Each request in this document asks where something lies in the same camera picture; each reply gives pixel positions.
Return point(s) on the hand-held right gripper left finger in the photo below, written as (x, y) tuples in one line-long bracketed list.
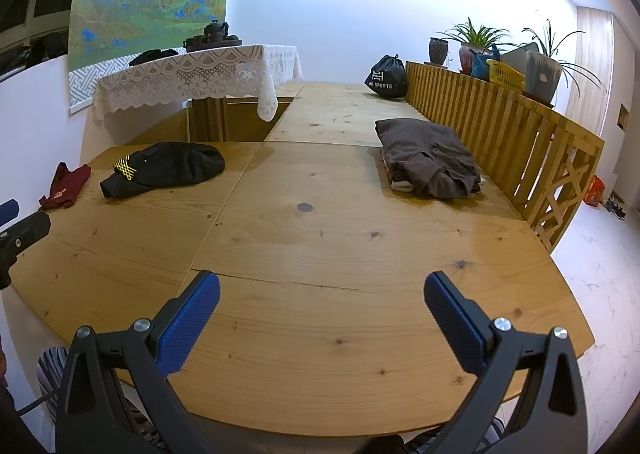
[(192, 319)]

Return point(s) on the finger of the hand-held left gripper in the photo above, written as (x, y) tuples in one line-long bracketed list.
[(27, 230), (9, 210)]

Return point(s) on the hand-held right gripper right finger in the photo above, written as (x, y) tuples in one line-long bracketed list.
[(452, 321)]

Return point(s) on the black t-shirt yellow print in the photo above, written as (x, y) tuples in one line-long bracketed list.
[(170, 166)]

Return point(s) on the dark red garment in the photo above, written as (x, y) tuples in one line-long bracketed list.
[(65, 186)]

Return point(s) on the white folded garment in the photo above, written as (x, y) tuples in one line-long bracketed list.
[(402, 185)]

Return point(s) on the brown folded garment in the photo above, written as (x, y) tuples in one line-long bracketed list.
[(430, 153)]

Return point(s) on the orange packet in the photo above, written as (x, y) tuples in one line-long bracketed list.
[(594, 191)]

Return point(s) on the pair of shoes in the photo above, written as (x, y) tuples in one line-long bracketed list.
[(615, 206)]

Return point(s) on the wooden slat fence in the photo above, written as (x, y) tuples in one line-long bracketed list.
[(500, 118)]

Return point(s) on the dark cloth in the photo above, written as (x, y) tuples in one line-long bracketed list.
[(152, 56)]

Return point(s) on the white lace tablecloth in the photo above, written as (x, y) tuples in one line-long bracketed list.
[(200, 66)]

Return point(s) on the yellow plastic basket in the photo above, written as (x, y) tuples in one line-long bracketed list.
[(505, 73)]

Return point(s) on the grey planter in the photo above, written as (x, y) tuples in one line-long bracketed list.
[(542, 78)]

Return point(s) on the red-brown plant pot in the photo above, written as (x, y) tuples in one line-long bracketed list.
[(466, 58)]

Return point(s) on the dark ceramic pot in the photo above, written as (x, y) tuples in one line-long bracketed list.
[(438, 51)]

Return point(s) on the dark teapot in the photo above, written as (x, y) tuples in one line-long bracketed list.
[(216, 29)]

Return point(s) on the green spider plant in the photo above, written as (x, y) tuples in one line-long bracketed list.
[(475, 33)]

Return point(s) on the tall green plant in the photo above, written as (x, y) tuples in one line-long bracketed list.
[(552, 41)]

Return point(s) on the beige curtain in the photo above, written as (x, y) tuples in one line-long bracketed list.
[(595, 58)]

